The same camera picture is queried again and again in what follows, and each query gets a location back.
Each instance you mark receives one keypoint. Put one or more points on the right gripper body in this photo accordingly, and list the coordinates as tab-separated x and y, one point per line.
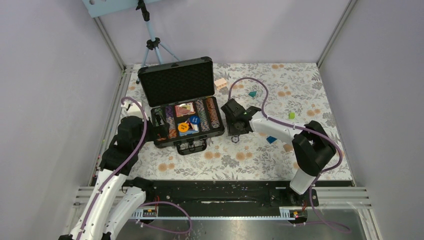
233	129

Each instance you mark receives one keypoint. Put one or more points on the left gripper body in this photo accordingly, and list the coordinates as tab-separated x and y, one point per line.
154	133

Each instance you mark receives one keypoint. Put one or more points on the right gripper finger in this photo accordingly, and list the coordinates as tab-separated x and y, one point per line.
229	124
243	129

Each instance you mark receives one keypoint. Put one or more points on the orange big blind button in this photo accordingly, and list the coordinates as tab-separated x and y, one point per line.
183	127

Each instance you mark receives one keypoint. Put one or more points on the black poker chip case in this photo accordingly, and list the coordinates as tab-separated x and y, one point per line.
176	83

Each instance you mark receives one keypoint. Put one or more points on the blue small blind button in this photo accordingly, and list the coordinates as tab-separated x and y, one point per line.
194	120

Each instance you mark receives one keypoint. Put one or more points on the blue playing card deck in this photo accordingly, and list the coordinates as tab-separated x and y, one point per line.
193	129

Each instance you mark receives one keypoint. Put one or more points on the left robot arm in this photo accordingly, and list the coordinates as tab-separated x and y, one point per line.
101	220

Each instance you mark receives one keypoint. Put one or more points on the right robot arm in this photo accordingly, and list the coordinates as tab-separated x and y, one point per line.
312	147

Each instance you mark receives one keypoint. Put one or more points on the purple poker chip row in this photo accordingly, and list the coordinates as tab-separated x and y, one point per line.
172	131

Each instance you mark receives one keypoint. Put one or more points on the orange black poker chip row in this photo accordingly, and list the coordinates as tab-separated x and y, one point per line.
215	123

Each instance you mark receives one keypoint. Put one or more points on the blue rectangular block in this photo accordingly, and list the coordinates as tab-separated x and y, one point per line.
271	139

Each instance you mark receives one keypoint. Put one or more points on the teal triangular block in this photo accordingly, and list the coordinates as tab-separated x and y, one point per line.
252	94

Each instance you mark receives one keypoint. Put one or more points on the red playing card deck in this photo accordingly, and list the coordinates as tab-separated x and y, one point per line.
189	105

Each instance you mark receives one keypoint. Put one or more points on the blue tan poker chip row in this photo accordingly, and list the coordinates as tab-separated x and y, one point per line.
204	125

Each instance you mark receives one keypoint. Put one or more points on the beige toy block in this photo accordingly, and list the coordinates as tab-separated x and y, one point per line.
220	83

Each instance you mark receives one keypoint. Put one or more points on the green small block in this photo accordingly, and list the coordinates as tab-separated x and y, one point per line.
292	115

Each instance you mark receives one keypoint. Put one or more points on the light blue tripod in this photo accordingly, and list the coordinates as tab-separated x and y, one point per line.
154	43

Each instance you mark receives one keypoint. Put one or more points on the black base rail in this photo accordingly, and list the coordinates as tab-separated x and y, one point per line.
239	199

